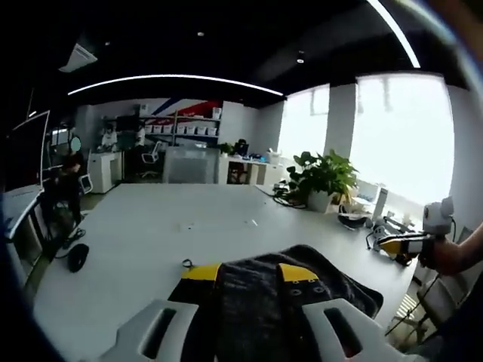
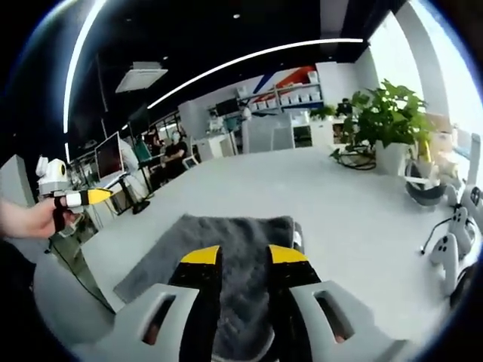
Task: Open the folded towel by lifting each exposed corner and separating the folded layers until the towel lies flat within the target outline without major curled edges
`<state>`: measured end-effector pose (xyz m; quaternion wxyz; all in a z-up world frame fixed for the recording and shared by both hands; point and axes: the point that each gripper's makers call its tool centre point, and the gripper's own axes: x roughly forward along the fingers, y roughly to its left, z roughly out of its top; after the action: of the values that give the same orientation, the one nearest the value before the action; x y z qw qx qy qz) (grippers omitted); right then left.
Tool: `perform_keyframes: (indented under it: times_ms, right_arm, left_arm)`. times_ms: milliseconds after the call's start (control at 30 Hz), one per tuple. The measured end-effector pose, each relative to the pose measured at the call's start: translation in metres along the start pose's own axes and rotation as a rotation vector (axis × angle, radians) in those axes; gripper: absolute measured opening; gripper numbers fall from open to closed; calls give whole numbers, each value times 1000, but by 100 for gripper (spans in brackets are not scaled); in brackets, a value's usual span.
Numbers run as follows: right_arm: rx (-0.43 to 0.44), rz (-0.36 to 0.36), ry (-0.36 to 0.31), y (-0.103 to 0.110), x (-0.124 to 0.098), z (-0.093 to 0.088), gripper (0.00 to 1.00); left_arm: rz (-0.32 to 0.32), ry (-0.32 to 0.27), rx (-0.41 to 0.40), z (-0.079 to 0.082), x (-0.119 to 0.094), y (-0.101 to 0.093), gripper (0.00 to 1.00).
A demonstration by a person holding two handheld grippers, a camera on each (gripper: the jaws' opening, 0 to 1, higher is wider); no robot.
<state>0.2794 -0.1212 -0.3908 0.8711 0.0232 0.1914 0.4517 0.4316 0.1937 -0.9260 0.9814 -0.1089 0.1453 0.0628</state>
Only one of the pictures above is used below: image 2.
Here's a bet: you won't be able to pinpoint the grey herringbone towel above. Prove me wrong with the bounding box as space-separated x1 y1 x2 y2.
112 213 306 362

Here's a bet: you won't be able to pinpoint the open silver laptop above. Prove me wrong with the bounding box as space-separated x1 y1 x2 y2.
94 130 128 186

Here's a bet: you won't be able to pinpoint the person's left hand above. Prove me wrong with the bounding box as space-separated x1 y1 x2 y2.
14 198 76 239

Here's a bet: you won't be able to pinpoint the white game controller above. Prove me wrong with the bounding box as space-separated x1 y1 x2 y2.
429 233 461 297
451 207 476 250

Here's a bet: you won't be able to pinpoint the black rounded device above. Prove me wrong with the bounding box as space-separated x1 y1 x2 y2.
448 263 480 310

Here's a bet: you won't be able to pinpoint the long ceiling light strip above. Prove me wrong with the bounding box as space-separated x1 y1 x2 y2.
146 37 365 110
62 0 109 133

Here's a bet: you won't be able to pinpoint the ceiling air conditioner unit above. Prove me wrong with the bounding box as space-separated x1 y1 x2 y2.
115 62 169 94

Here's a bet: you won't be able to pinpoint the white and black headset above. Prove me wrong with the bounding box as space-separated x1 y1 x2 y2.
404 160 448 207

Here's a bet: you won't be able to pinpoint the yellow plastic item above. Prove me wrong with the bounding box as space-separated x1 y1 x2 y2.
417 139 433 167

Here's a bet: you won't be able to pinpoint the grey partition panel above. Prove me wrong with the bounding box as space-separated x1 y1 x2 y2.
241 112 295 154

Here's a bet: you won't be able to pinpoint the white upright stand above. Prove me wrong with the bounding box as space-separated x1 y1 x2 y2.
467 132 482 189

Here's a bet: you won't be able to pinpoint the green potted plant white pot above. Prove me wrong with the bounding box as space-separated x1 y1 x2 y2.
330 78 435 176

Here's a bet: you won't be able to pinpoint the cardboard box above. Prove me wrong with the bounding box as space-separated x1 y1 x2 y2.
426 115 454 144

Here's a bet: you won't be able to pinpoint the small green planter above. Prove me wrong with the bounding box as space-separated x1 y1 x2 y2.
309 105 337 120

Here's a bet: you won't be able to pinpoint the shelf with white boxes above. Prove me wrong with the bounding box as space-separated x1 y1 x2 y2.
235 71 325 114

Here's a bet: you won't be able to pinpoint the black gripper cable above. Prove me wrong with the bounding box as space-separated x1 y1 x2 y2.
45 233 116 314

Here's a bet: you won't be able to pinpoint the thin cable with plug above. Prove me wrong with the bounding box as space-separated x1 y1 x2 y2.
419 218 454 254

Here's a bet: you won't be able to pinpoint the black wall monitor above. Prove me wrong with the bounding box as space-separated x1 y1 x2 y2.
215 98 238 116

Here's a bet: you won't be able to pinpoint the coiled black cables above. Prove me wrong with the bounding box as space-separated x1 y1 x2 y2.
330 146 377 171

